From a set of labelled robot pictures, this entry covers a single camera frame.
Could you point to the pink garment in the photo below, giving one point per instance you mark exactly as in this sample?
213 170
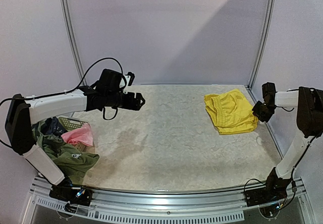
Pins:
81 135

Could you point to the right aluminium frame post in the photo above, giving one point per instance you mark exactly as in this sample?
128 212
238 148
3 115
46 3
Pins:
264 35

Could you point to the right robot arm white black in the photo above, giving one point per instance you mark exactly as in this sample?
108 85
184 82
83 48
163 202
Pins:
307 103

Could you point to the yellow shorts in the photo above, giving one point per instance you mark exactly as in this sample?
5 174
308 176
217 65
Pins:
230 112

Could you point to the aluminium front rail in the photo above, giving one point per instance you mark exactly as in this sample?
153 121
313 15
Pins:
227 205

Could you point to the beige plastic laundry basket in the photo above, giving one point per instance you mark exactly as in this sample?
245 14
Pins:
71 124

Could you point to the dark blue garment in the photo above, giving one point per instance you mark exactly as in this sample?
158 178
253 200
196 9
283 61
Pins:
53 127

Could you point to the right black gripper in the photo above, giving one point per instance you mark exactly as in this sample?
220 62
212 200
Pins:
262 111

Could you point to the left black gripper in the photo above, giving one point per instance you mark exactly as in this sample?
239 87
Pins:
136 105

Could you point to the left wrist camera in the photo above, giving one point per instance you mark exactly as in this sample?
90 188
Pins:
127 81

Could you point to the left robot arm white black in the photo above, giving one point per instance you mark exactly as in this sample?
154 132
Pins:
110 90

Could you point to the olive green garment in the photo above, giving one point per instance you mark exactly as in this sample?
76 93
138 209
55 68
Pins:
71 161

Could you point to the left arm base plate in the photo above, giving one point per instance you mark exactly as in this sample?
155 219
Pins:
73 194

